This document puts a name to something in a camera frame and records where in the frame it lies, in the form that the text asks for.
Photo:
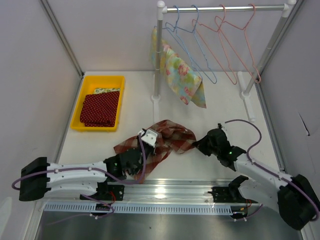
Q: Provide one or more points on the blue wire hanger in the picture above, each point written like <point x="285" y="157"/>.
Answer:
<point x="200" y="45"/>
<point x="162" y="9"/>

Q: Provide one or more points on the green patterned cloth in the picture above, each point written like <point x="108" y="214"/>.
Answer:
<point x="105" y="90"/>

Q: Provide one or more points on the yellow plastic tray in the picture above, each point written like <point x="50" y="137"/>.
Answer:
<point x="89" y="84"/>

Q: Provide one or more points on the red plaid skirt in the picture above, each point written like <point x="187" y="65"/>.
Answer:
<point x="172" y="137"/>

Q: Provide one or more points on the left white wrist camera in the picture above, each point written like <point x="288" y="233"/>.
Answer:
<point x="149" y="136"/>

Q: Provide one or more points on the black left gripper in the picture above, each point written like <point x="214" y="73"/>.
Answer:
<point x="152" y="152"/>

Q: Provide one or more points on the white slotted cable duct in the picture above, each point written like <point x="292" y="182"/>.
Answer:
<point x="135" y="208"/>

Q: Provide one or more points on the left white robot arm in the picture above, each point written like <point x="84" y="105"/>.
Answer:
<point x="41" y="179"/>

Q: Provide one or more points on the pastel floral skirt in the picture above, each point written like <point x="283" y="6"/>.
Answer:
<point x="180" y="77"/>

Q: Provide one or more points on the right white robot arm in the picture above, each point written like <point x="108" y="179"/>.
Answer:
<point x="291" y="196"/>

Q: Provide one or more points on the aluminium mounting rail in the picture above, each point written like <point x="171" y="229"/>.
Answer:
<point x="158" y="191"/>

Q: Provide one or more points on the red polka dot cloth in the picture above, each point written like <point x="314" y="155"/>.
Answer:
<point x="100" y="110"/>

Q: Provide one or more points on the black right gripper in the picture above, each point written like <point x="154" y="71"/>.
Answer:
<point x="200" y="145"/>

